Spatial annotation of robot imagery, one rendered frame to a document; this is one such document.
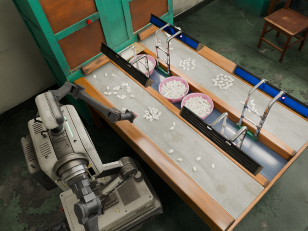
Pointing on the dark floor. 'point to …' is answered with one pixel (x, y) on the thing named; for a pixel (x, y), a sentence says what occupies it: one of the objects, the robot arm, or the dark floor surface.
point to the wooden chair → (285, 27)
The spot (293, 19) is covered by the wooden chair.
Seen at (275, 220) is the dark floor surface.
